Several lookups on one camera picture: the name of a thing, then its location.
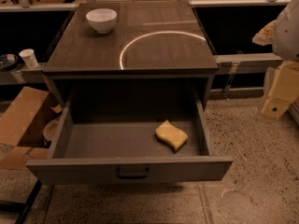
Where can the white ceramic bowl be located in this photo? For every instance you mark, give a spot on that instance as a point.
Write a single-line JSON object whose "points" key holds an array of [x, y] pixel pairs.
{"points": [[102, 20]]}

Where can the white paper cup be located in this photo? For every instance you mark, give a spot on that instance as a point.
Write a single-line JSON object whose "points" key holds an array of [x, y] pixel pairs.
{"points": [[28, 55]]}

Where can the yellow wavy sponge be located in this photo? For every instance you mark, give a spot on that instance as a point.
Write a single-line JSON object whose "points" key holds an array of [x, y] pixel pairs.
{"points": [[172, 135]]}

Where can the brown cardboard box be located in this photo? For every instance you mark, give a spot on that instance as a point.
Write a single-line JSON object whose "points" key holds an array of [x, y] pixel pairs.
{"points": [[22, 126]]}

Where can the grey open top drawer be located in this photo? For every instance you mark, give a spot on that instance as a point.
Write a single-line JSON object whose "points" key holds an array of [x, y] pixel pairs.
{"points": [[102, 130]]}

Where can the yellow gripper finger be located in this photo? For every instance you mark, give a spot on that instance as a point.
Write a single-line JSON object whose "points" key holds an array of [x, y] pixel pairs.
{"points": [[265, 35]]}

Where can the dark round plate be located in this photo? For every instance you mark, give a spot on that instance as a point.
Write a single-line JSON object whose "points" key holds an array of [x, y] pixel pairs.
{"points": [[8, 62]]}

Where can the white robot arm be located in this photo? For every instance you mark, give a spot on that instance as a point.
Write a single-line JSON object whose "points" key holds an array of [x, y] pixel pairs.
{"points": [[283, 35]]}

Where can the round wooden disc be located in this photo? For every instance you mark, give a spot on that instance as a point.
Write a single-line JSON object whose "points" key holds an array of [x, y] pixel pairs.
{"points": [[50, 129]]}

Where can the grey metal shelf rail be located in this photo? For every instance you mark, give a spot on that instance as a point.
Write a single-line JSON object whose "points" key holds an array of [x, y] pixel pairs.
{"points": [[247, 63]]}

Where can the black drawer handle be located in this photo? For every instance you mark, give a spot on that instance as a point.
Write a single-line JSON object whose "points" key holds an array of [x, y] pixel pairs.
{"points": [[132, 174]]}

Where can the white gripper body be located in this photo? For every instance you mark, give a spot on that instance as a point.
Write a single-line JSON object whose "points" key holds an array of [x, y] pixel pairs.
{"points": [[287, 34]]}

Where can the dark wooden counter cabinet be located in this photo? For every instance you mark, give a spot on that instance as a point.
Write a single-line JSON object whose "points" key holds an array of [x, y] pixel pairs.
{"points": [[150, 39]]}

